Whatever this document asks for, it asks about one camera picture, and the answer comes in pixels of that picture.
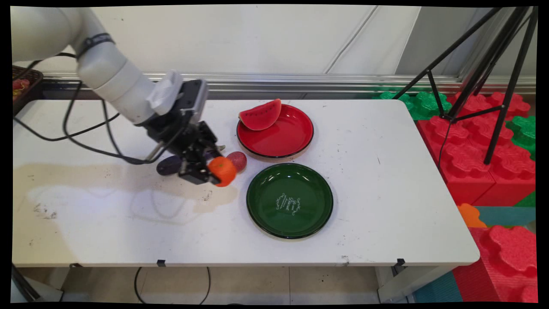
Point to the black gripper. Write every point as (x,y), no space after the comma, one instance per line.
(180,137)

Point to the orange toy tangerine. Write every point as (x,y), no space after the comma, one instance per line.
(223,171)

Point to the grey robot base stand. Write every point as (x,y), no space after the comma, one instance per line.
(30,292)

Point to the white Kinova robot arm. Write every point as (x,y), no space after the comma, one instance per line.
(107,73)

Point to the purple toy eggplant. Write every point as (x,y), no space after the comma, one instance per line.
(168,165)

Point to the small red toy fruit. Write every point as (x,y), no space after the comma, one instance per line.
(239,159)

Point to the red toy watermelon slice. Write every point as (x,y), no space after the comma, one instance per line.
(260,116)

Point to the red plate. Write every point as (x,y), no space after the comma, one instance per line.
(283,137)

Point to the green plate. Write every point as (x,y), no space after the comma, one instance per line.
(289,201)

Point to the black table edge clip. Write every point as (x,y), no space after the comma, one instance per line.
(161,262)
(76,265)
(400,262)

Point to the dark woven basket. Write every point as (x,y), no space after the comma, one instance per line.
(26,92)

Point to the red toy fruit in basket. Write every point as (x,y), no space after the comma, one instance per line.
(20,84)

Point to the white table leg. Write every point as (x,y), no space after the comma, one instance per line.
(407,283)

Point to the large red foam block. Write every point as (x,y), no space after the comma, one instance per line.
(454,159)

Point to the teal foam floor mat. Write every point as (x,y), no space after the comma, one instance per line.
(437,292)

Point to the orange foam block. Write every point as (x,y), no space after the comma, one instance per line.
(470,216)

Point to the black tripod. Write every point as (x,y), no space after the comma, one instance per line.
(497,56)

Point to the small green foam block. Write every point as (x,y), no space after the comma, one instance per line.
(528,200)

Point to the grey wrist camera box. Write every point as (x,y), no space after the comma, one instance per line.
(194,101)

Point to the grey metal wall rail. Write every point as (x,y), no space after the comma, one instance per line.
(300,81)

